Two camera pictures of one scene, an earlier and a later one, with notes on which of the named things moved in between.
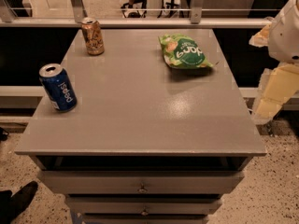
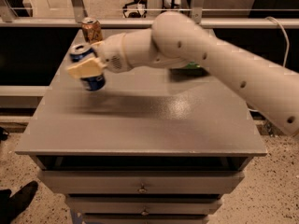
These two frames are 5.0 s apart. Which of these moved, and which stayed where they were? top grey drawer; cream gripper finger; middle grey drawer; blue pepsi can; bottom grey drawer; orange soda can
Moved: cream gripper finger; blue pepsi can
Stayed: orange soda can; top grey drawer; bottom grey drawer; middle grey drawer
